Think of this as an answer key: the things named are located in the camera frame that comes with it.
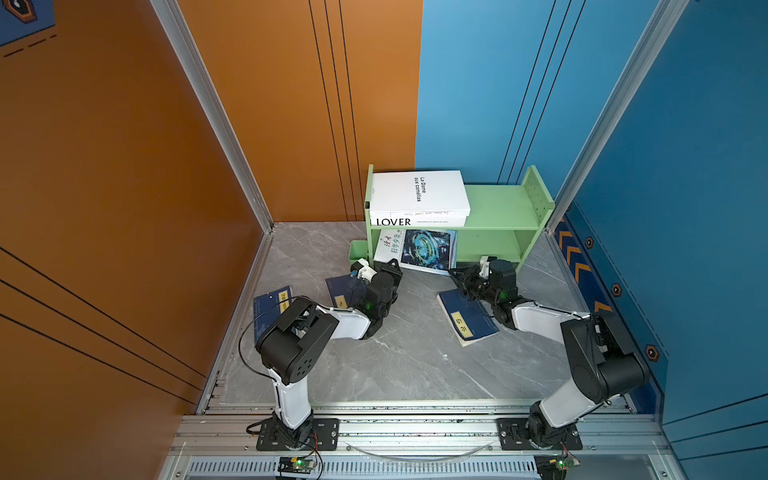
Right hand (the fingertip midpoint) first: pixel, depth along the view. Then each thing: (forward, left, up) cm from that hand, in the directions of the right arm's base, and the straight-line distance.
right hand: (445, 271), depth 90 cm
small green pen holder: (+14, +28, -6) cm, 32 cm away
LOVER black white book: (+5, +9, +17) cm, 20 cm away
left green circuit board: (-47, +39, -14) cm, 62 cm away
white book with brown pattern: (+11, +9, +22) cm, 26 cm away
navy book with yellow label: (-10, -8, -11) cm, 17 cm away
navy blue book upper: (+1, +33, -13) cm, 35 cm away
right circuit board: (-47, -22, -15) cm, 54 cm away
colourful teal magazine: (+9, +8, 0) cm, 12 cm away
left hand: (+3, +13, +4) cm, 14 cm away
